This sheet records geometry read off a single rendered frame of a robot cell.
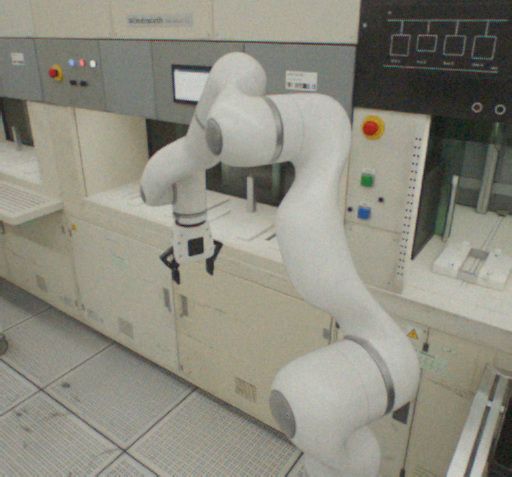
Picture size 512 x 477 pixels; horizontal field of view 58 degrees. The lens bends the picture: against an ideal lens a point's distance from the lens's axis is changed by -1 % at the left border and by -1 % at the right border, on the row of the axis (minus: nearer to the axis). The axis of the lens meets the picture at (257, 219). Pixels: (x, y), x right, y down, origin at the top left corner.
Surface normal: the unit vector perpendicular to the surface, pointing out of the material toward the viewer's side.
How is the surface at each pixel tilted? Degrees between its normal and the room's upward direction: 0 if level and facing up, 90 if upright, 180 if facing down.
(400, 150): 90
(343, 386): 42
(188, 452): 0
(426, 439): 90
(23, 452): 0
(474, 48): 90
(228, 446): 0
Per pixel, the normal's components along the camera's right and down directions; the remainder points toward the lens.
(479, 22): -0.57, 0.32
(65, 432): 0.00, -0.92
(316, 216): 0.11, -0.18
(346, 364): 0.12, -0.81
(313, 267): -0.26, 0.07
